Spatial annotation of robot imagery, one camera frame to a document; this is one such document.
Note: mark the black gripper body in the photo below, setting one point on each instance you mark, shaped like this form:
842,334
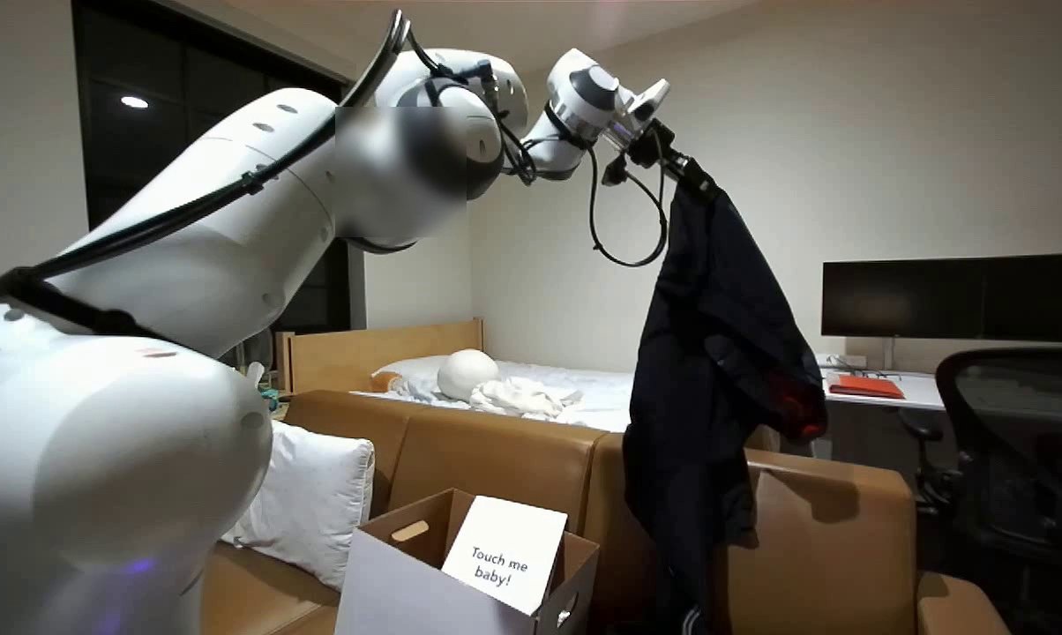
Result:
657,144

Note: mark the black jersey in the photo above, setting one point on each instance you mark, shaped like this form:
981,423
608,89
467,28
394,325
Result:
705,353

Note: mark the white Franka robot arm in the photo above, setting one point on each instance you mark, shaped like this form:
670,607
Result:
235,234

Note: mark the white cardboard box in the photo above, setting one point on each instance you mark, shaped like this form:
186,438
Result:
375,594

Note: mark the white bed sheet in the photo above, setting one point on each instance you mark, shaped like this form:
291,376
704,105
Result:
595,392

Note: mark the crumpled white blanket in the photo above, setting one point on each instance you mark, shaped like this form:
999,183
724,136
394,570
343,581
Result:
529,396

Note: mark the small white desk item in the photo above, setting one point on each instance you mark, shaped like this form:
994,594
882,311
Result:
845,363

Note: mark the round white cushion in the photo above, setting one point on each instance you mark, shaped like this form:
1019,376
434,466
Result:
467,376

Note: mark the red book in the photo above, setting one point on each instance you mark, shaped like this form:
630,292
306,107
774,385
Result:
865,385

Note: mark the black flat monitor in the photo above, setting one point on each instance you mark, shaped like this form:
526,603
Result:
965,299

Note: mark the white desk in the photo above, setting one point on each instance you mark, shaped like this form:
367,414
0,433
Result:
905,396

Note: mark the wooden bed headboard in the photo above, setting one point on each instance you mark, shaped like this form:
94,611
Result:
355,353

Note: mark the white printed card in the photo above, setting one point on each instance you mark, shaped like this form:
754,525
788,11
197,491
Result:
503,552

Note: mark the black mesh office chair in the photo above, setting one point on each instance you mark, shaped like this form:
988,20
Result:
1016,471

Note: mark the white dotted square pillow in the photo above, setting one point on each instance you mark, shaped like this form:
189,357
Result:
306,498

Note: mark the dark window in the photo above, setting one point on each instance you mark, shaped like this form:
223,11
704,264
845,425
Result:
142,127

